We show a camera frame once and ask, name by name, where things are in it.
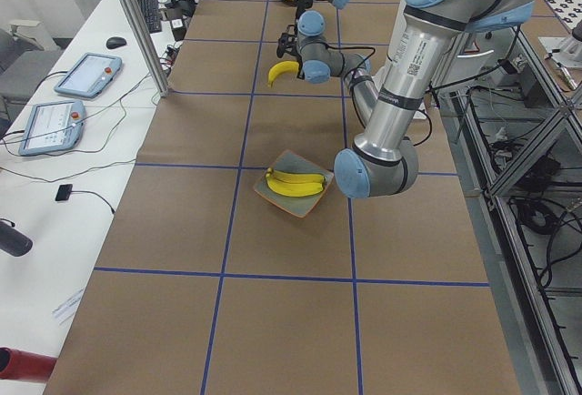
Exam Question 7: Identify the yellow banana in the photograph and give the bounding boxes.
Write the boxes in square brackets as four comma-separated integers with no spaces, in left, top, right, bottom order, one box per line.
[266,167,326,184]
[267,61,297,87]
[266,177,324,198]

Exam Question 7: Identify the grey square plate orange rim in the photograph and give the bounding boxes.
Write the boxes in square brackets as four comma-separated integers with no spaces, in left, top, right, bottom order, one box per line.
[254,150,334,218]

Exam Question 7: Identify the black keyboard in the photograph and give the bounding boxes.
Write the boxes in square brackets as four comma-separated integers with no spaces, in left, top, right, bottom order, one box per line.
[136,0,162,34]

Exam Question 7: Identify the black computer mouse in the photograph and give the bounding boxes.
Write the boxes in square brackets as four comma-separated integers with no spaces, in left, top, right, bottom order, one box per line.
[105,36,127,50]

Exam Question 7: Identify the upper teach pendant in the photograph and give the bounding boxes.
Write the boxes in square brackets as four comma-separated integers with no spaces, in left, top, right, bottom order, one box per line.
[54,53,123,99]

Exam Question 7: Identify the teach pendant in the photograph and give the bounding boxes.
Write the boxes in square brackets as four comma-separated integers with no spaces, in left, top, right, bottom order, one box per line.
[18,99,86,157]
[54,53,123,99]

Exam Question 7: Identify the lower teach pendant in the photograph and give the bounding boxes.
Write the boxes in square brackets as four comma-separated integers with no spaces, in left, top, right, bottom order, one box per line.
[18,99,86,157]

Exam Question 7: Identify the small black box device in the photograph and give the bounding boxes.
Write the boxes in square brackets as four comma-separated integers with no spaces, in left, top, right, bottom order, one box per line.
[55,184,73,202]

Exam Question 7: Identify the black cylinder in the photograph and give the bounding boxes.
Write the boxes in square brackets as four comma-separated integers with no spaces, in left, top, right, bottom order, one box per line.
[0,218,33,257]

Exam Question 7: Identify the red cylinder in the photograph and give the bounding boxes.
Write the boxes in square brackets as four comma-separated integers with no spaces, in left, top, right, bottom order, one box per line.
[1,347,57,383]

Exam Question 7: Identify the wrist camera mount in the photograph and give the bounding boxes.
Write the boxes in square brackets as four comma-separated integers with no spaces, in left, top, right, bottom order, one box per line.
[276,24,298,58]

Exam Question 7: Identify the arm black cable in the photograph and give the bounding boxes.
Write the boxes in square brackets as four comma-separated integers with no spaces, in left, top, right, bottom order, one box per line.
[325,42,378,91]

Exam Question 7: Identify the aluminium frame post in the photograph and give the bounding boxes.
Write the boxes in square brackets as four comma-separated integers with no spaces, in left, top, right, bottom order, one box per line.
[119,0,169,97]

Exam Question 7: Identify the aluminium side frame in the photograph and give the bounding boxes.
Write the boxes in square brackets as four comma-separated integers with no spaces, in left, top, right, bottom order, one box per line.
[441,16,581,394]

